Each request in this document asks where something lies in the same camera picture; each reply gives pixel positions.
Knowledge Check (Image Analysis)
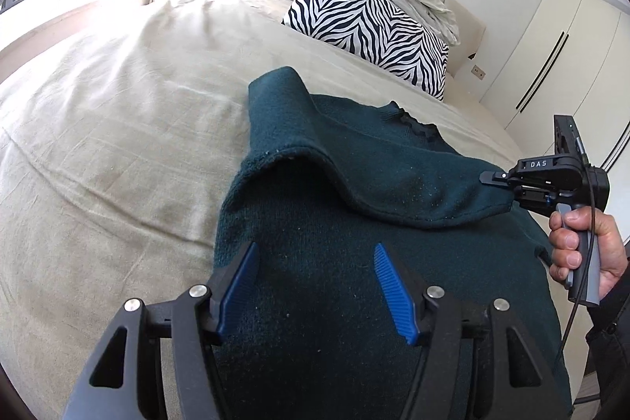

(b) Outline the dark teal knit sweater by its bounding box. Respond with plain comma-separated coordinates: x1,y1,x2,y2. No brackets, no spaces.
215,67,561,419

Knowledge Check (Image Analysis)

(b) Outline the person's right hand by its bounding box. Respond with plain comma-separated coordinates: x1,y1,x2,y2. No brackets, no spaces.
548,205,630,298

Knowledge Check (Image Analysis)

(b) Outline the beige bed cover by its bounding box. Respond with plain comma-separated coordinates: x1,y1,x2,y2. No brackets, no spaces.
0,0,526,420

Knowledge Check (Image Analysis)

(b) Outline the zebra print pillow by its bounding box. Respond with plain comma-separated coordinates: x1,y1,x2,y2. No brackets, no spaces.
282,0,447,100

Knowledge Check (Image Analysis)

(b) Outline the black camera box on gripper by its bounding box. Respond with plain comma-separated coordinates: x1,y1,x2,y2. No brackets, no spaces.
554,114,589,166

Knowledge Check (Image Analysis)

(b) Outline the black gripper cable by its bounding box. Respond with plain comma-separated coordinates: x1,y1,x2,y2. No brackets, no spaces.
555,139,612,382

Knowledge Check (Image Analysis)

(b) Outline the wall power socket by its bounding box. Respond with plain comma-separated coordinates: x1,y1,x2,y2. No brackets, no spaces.
471,65,486,80

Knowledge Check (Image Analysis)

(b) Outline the white wardrobe with black handles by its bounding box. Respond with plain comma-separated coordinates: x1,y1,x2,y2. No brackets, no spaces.
482,0,629,235

